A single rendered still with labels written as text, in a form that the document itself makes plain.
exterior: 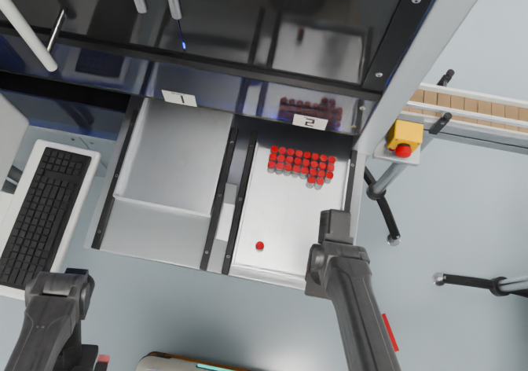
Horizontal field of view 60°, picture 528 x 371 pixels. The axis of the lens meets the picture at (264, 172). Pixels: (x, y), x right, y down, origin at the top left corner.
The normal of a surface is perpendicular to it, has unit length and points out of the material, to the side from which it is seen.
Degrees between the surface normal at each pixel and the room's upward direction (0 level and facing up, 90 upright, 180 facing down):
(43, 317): 41
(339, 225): 6
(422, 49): 90
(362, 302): 50
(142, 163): 0
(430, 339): 0
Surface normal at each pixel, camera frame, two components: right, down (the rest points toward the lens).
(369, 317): 0.16, -0.92
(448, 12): -0.18, 0.93
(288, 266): 0.03, -0.33
